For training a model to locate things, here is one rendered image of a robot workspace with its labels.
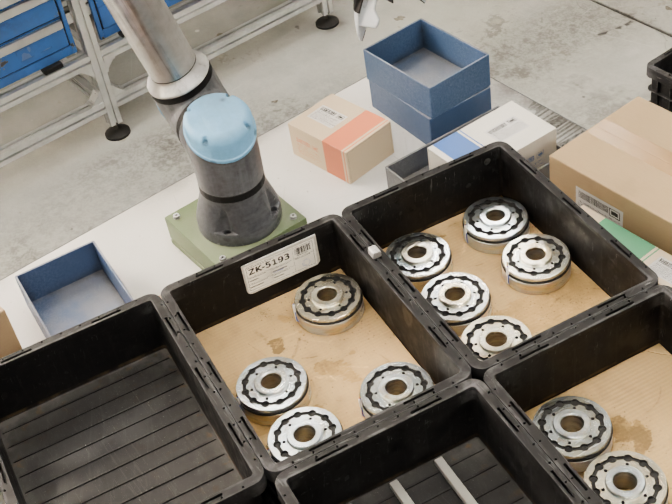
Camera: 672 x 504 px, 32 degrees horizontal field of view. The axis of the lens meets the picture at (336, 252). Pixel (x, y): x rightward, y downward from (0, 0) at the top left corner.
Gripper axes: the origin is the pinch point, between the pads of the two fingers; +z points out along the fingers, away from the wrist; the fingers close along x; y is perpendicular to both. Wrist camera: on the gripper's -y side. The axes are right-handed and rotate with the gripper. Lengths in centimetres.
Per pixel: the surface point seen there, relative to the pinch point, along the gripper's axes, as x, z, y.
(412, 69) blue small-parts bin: 6.3, 17.4, -5.4
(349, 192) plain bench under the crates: -21.4, 22.8, 8.5
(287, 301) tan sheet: -51, 8, 37
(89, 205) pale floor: -40, 92, -116
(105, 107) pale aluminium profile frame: -18, 81, -140
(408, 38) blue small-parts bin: 9.6, 13.8, -9.9
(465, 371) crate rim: -45, -2, 73
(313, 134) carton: -20.1, 15.4, -2.3
